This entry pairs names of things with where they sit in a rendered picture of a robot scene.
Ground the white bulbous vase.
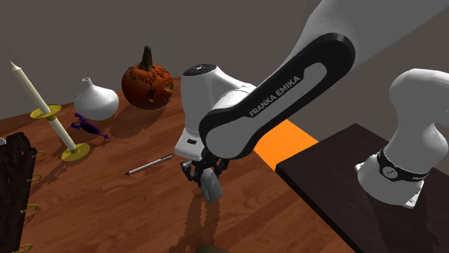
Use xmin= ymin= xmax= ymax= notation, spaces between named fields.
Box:
xmin=73 ymin=77 xmax=120 ymax=122

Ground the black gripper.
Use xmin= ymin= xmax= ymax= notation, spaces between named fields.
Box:
xmin=180 ymin=147 xmax=231 ymax=188

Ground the dark robot stand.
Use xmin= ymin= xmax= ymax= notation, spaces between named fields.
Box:
xmin=274 ymin=122 xmax=449 ymax=253

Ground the purple toy figure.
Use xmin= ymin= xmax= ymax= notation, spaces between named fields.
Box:
xmin=70 ymin=112 xmax=112 ymax=141

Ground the orange carved pumpkin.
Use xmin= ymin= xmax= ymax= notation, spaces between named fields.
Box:
xmin=121 ymin=45 xmax=175 ymax=111

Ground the dark brown ring-bound book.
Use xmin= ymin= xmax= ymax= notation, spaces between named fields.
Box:
xmin=0 ymin=132 xmax=47 ymax=253

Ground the silver pen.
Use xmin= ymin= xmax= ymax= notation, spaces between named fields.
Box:
xmin=124 ymin=153 xmax=175 ymax=176

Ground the cream candle on yellow holder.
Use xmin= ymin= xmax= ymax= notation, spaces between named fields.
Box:
xmin=9 ymin=60 xmax=91 ymax=162

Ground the brown wooden table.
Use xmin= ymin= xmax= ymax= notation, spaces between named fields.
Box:
xmin=0 ymin=77 xmax=356 ymax=253

